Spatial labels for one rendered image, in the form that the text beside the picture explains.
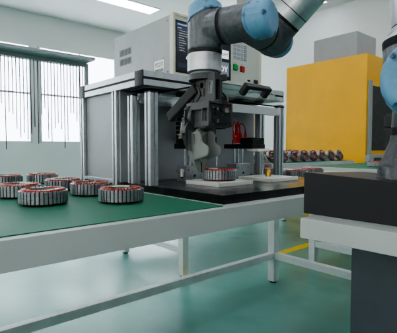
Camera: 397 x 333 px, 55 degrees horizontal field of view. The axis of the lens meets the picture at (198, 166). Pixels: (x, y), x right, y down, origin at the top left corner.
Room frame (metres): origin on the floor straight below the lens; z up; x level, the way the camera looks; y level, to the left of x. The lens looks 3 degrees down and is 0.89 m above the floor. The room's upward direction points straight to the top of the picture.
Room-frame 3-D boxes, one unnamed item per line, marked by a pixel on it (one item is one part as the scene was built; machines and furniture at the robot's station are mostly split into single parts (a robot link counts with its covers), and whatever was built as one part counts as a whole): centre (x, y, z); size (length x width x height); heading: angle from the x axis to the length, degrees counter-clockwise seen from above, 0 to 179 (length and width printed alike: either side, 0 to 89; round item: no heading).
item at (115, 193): (0.96, 0.19, 0.77); 0.11 x 0.11 x 0.04
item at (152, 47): (1.54, 0.04, 1.22); 0.44 x 0.39 x 0.20; 131
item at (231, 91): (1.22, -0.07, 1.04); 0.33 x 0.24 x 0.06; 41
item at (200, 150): (0.84, -0.01, 0.88); 0.06 x 0.03 x 0.09; 41
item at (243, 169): (1.48, -0.16, 0.80); 0.08 x 0.05 x 0.06; 131
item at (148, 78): (1.53, 0.05, 1.09); 0.68 x 0.44 x 0.05; 131
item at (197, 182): (1.21, -0.07, 0.78); 0.15 x 0.15 x 0.01; 41
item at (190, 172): (1.32, 0.03, 0.80); 0.08 x 0.05 x 0.06; 131
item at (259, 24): (0.81, -0.11, 1.14); 0.11 x 0.11 x 0.08; 57
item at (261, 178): (1.37, -0.25, 0.78); 0.15 x 0.15 x 0.01; 41
